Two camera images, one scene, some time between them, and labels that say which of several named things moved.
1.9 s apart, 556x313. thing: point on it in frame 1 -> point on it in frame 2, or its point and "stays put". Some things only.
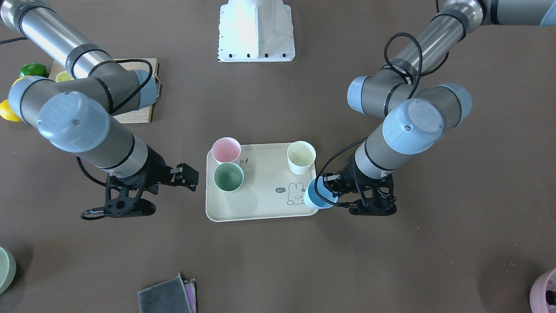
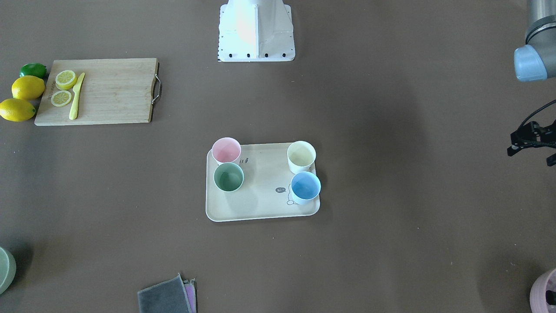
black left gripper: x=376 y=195 -> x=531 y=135
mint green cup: x=228 y=176 stays put
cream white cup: x=301 y=154 stays put
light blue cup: x=312 y=200 -> x=305 y=187
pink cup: x=226 y=150 stays put
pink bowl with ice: x=542 y=296 stays put
